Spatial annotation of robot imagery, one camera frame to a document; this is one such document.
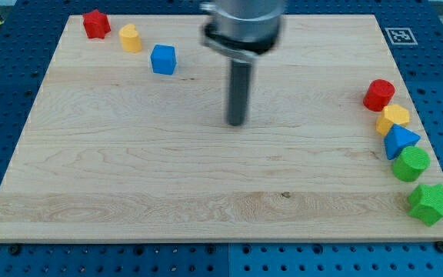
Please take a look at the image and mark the blue cube block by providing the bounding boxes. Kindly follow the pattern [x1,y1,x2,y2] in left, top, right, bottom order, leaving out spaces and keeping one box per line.
[150,45,177,75]

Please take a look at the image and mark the blue triangle block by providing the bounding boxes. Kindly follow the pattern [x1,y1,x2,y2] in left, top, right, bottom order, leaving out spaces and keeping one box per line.
[384,124,421,160]

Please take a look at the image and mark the red cylinder block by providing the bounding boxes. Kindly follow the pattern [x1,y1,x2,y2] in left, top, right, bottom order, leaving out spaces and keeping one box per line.
[362,79,395,112]

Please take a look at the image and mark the yellow hexagon block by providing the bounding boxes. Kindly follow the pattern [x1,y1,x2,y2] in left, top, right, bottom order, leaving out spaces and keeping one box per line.
[375,104,410,136]

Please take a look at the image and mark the yellow heart block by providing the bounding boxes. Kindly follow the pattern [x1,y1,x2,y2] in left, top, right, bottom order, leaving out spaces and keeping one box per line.
[118,24,142,53]

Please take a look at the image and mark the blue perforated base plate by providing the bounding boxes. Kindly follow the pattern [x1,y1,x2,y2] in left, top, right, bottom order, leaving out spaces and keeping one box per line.
[0,1,443,276]

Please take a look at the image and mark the white fiducial marker tag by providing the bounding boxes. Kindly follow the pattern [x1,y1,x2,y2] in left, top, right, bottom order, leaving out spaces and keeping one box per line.
[385,27,418,45]

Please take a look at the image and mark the green cylinder block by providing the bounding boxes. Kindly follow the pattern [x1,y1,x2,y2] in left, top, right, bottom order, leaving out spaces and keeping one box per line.
[391,146,431,182]

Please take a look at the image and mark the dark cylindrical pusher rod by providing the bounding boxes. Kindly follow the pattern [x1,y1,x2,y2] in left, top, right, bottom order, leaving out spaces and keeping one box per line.
[226,59,252,126]

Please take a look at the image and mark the red star block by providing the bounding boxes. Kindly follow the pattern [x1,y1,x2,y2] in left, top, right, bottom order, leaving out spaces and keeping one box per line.
[82,9,111,39]

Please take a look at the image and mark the wooden board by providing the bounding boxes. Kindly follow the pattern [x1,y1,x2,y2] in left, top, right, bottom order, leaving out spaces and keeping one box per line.
[0,15,443,244]

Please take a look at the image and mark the green star block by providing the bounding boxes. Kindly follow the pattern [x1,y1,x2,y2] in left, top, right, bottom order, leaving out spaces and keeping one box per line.
[408,183,443,227]

